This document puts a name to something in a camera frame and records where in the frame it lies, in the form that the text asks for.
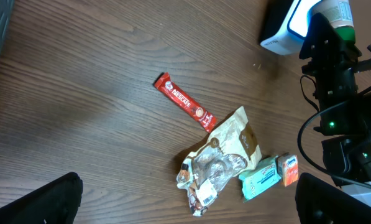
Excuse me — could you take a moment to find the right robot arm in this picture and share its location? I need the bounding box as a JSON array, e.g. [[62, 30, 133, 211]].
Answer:
[[297, 13, 371, 207]]

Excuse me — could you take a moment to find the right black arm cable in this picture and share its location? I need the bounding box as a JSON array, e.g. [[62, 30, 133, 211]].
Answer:
[[296, 74, 371, 195]]

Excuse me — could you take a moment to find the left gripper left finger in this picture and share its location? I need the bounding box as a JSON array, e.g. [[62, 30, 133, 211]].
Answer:
[[0, 172, 83, 224]]

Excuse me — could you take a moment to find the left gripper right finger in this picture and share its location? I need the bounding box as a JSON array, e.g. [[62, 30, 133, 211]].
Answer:
[[295, 173, 371, 224]]

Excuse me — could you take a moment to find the orange tissue pack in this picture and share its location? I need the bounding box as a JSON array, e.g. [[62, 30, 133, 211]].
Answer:
[[277, 154, 299, 187]]

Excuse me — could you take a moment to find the brown cookie bag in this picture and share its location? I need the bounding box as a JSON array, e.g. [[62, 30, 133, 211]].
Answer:
[[176, 106, 262, 217]]

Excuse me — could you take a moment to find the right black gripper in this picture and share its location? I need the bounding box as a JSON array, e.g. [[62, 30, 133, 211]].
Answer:
[[299, 13, 371, 109]]

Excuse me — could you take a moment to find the green wet wipes pack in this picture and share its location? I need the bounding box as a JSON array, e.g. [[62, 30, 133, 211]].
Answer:
[[239, 156, 281, 201]]

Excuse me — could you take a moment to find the white barcode scanner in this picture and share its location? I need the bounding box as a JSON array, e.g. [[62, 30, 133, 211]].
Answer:
[[260, 0, 319, 55]]

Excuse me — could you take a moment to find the green lid jar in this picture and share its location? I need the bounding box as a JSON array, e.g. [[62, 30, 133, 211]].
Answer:
[[309, 0, 355, 44]]

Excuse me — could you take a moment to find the red Nescafe stick sachet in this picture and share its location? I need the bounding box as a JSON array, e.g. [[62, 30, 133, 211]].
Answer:
[[154, 72, 217, 133]]

